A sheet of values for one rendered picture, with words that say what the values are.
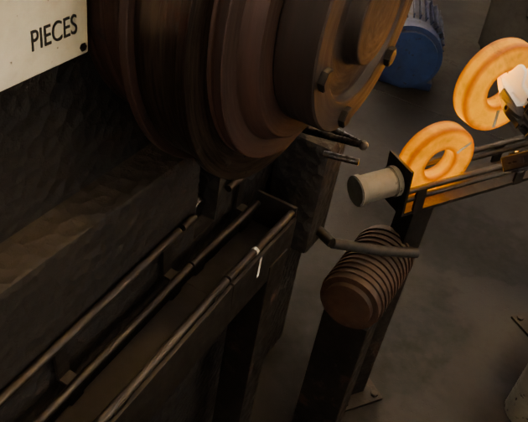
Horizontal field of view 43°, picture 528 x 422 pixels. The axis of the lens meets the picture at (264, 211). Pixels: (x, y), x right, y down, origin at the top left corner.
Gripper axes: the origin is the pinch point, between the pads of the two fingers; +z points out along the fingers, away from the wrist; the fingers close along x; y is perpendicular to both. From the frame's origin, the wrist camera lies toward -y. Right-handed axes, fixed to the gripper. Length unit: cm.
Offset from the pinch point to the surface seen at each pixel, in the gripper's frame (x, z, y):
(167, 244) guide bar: 59, -12, -14
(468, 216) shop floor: -77, 29, -105
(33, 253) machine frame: 77, -17, -1
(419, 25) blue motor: -100, 116, -95
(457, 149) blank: -2.6, 0.3, -19.8
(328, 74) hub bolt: 49, -17, 22
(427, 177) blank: 2.2, -1.0, -25.4
